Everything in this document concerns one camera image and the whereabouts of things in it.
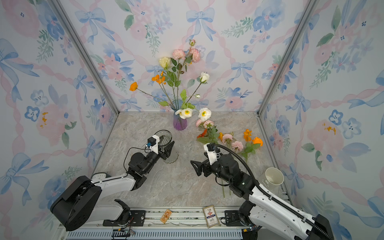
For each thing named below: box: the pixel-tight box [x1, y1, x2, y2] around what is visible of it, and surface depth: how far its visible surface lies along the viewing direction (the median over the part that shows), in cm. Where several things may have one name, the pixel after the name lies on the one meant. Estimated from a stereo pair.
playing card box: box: [202, 205, 221, 228], surface depth 75 cm
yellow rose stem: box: [159, 57, 181, 104], surface depth 94 cm
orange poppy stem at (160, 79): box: [129, 71, 174, 107], surface depth 88 cm
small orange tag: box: [160, 209, 172, 224], surface depth 76 cm
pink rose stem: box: [167, 39, 201, 109], surface depth 88 cm
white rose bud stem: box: [186, 71, 210, 104], surface depth 84 cm
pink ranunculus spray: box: [196, 119, 220, 144], surface depth 105 cm
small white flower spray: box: [175, 89, 212, 122], surface depth 68 cm
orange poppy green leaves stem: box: [241, 129, 264, 164], surface depth 102 cm
